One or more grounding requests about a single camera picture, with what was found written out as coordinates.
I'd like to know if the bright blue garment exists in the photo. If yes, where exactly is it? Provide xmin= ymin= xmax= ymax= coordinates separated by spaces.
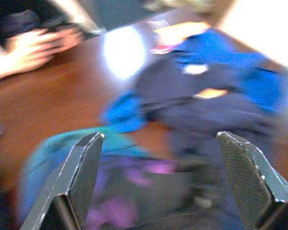
xmin=100 ymin=27 xmax=288 ymax=134

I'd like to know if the person in black t-shirt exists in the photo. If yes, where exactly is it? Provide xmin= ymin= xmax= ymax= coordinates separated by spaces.
xmin=0 ymin=0 xmax=86 ymax=83

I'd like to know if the yellow envelope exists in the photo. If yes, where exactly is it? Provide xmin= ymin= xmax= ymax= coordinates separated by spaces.
xmin=151 ymin=21 xmax=213 ymax=55

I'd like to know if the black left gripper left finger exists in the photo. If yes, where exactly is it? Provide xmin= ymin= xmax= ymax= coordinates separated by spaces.
xmin=20 ymin=131 xmax=105 ymax=230

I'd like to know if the black garment with print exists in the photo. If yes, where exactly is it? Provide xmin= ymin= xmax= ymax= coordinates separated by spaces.
xmin=81 ymin=148 xmax=250 ymax=230

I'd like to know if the navy shirt with yellow badge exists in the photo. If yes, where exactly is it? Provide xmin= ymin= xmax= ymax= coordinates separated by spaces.
xmin=132 ymin=51 xmax=288 ymax=168

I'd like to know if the dark brown wooden table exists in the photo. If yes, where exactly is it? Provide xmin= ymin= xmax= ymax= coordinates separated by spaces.
xmin=0 ymin=7 xmax=288 ymax=230

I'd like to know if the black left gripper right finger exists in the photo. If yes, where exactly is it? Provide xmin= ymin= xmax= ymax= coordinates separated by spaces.
xmin=217 ymin=131 xmax=288 ymax=230

